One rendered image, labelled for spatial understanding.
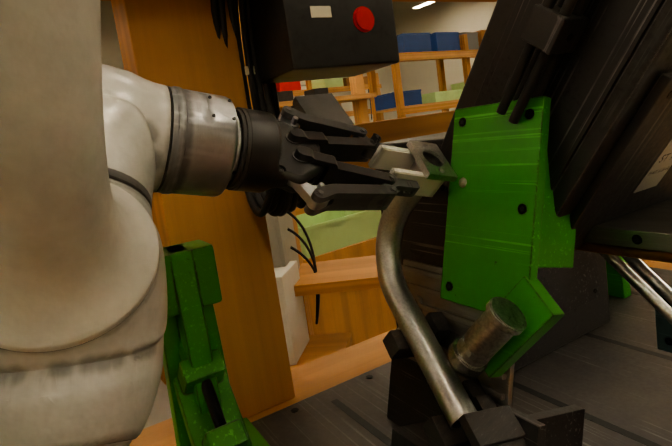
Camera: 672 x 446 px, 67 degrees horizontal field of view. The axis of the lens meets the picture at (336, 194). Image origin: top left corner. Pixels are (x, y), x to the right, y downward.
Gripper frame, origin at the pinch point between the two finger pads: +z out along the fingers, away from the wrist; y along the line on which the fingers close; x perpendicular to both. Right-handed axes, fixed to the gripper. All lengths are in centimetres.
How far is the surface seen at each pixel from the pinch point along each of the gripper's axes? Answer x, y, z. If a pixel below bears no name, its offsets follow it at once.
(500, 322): -0.3, -19.0, 0.9
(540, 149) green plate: -11.2, -7.9, 4.6
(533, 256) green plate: -4.2, -14.8, 4.8
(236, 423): 21.3, -16.4, -15.8
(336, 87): 370, 642, 388
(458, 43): 154, 436, 386
